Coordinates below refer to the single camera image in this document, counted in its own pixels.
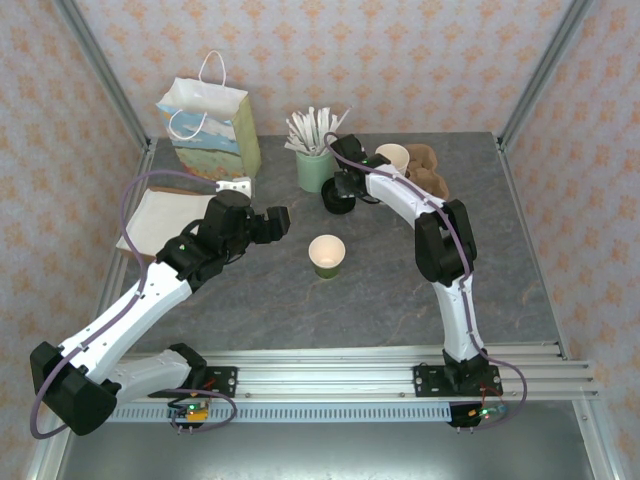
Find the flower-print paper gift bag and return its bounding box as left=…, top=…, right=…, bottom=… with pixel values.
left=154, top=49, right=263, bottom=182

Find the stack of paper cups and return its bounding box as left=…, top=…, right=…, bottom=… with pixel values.
left=374, top=143, right=411, bottom=177

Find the grey slotted cable duct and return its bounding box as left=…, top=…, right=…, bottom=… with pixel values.
left=112, top=402, right=454, bottom=424

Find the brown pulp cup carrier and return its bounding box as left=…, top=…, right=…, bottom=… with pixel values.
left=403, top=143, right=450, bottom=200

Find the pale green straw holder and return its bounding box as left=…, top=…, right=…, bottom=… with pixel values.
left=294, top=148, right=335, bottom=194

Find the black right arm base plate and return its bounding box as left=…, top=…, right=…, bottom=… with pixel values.
left=412, top=363, right=503, bottom=399

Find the stack of black cup lids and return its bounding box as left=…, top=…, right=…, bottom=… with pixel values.
left=319, top=177, right=359, bottom=216

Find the aluminium upright frame post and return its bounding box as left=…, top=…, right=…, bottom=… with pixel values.
left=52, top=0, right=154, bottom=154
left=496, top=0, right=600, bottom=149

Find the aluminium table edge rail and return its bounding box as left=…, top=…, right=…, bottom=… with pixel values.
left=494, top=133, right=619, bottom=480
left=24, top=137, right=159, bottom=480

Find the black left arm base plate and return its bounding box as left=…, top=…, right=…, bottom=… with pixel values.
left=197, top=366, right=239, bottom=399

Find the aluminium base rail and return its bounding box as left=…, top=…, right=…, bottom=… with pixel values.
left=117, top=341, right=601, bottom=404

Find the stack of white napkins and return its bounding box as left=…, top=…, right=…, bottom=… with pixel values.
left=115, top=189, right=217, bottom=259

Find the green paper coffee cup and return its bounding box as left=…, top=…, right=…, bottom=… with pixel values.
left=307, top=233, right=347, bottom=280

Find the grey metal sheet panel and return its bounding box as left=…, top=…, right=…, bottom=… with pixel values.
left=54, top=419, right=601, bottom=480

